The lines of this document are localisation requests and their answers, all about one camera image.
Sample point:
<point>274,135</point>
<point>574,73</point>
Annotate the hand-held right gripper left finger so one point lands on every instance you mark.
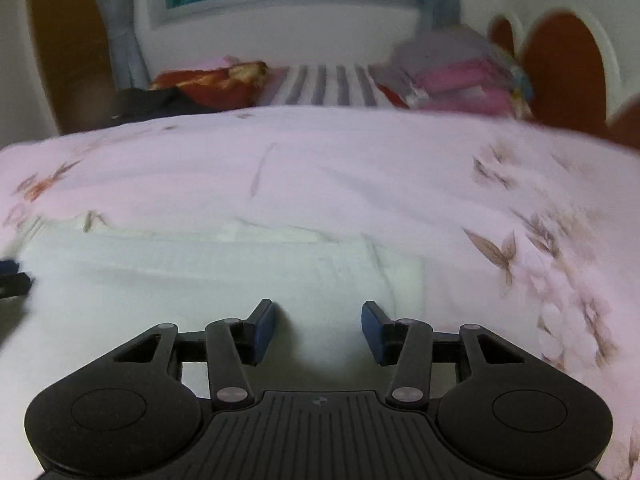
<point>262,332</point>

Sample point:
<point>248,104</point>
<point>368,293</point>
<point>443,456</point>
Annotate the pink floral bed sheet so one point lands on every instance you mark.
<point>350,170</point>

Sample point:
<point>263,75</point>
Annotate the pile of folded clothes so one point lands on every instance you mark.
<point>450,75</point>

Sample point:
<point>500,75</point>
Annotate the black cloth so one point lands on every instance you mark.
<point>150,105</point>

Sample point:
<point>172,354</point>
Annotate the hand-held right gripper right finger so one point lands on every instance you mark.
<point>374,331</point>

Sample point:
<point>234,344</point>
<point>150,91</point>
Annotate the brown wooden door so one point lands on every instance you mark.
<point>65,45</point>

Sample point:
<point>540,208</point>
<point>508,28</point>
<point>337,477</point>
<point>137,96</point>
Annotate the white knit sweater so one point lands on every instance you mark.
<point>175,280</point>

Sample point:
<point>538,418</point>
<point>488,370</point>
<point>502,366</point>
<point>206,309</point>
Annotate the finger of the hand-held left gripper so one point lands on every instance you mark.
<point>15,285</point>
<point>7,266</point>

